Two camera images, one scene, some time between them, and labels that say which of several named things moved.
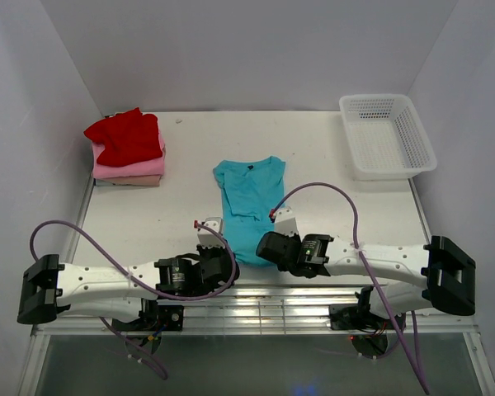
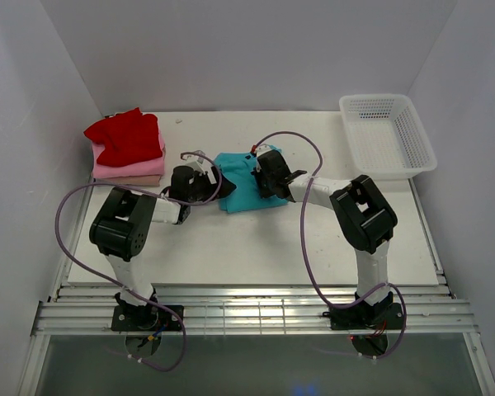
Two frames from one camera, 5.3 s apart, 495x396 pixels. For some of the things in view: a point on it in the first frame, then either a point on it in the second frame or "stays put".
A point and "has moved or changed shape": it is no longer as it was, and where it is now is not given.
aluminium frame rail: x=247 y=313 stays put
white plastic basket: x=385 y=139 stays put
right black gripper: x=294 y=237 → x=258 y=174
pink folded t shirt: x=153 y=167 stays put
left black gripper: x=205 y=250 → x=226 y=189
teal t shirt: x=252 y=189 has moved or changed shape
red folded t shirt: x=131 y=137 stays put
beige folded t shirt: x=134 y=181 stays put
